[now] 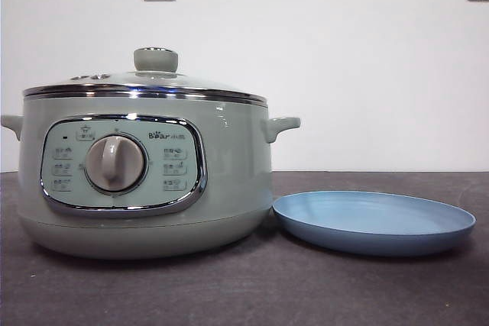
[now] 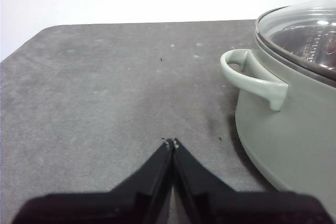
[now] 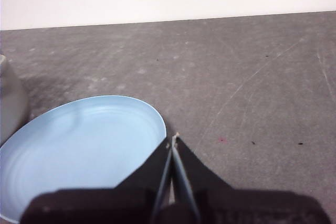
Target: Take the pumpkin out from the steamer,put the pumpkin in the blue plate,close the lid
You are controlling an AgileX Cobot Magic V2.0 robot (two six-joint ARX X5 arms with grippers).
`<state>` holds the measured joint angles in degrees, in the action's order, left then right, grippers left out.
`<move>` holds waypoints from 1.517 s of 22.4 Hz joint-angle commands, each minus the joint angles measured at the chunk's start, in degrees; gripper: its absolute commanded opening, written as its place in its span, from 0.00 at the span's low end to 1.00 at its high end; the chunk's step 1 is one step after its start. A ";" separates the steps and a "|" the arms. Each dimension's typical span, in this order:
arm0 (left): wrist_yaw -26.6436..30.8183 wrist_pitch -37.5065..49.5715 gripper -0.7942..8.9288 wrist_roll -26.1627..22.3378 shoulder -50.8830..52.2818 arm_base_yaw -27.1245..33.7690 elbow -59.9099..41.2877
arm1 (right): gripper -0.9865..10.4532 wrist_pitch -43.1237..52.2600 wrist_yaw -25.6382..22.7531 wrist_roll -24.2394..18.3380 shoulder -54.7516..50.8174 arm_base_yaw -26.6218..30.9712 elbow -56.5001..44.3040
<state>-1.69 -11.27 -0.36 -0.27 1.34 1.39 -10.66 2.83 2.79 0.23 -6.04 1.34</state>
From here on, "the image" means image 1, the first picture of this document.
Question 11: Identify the glass lid with green knob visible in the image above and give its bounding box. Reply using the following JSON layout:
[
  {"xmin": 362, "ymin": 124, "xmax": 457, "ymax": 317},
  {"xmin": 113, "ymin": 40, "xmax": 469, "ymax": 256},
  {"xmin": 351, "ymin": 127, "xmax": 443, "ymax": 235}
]
[{"xmin": 22, "ymin": 47, "xmax": 265, "ymax": 105}]

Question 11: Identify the pale green electric steamer pot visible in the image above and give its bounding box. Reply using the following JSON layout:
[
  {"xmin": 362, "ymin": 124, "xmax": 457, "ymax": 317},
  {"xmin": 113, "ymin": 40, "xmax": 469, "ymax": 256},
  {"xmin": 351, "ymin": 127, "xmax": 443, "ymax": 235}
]
[{"xmin": 0, "ymin": 91, "xmax": 302, "ymax": 260}]

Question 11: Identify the blue round plate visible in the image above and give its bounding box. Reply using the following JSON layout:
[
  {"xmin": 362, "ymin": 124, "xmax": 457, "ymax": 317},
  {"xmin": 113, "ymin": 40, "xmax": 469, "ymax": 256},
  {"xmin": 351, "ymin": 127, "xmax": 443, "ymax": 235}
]
[{"xmin": 271, "ymin": 190, "xmax": 478, "ymax": 257}]

